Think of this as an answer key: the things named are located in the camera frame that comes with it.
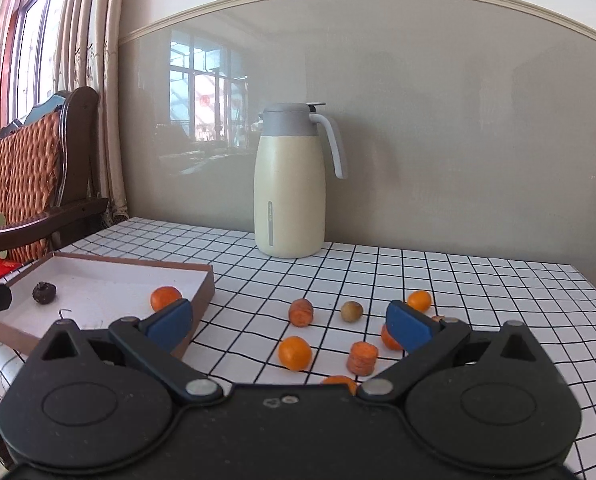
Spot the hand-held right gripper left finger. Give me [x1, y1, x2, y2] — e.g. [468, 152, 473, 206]
[38, 299, 225, 407]

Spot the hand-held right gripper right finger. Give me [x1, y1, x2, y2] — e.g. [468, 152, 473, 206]
[356, 301, 554, 406]

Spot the ridged carrot chunk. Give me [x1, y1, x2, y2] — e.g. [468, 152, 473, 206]
[347, 341, 379, 376]

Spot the brown cardboard box white inside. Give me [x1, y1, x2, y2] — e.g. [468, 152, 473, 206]
[0, 253, 215, 361]

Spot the orange mandarin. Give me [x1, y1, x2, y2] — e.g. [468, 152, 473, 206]
[320, 375, 359, 396]
[278, 336, 313, 372]
[150, 286, 183, 312]
[380, 324, 403, 352]

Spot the orange kumquat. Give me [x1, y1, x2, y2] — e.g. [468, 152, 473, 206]
[407, 290, 433, 313]

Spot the dark wrinkled round fruit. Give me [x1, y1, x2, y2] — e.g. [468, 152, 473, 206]
[32, 281, 58, 306]

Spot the black white checked tablecloth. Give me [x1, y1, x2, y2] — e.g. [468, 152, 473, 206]
[0, 216, 596, 480]

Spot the wooden chair woven back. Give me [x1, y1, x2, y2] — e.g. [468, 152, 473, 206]
[0, 86, 109, 263]

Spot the cream thermos jug grey lid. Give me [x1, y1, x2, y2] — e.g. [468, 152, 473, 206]
[253, 101, 349, 259]

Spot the beige curtain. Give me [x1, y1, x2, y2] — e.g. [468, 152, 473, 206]
[52, 0, 131, 221]

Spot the window with red frame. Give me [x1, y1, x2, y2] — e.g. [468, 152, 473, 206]
[0, 0, 78, 151]

